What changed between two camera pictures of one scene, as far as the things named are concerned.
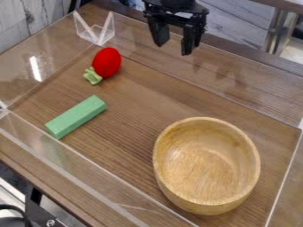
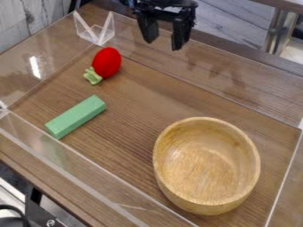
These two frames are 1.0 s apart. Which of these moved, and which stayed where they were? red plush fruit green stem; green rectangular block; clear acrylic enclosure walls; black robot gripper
Moved: black robot gripper
Stayed: green rectangular block; clear acrylic enclosure walls; red plush fruit green stem
